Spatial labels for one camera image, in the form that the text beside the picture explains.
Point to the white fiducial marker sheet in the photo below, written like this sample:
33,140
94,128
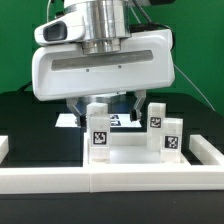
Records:
117,120

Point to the white square tabletop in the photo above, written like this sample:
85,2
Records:
127,148

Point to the white U-shaped fence wall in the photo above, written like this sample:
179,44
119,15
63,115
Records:
208,175

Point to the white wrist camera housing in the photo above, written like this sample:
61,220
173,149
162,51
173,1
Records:
67,28

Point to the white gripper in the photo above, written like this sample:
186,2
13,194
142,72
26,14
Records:
64,71

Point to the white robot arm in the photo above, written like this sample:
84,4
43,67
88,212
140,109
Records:
92,49

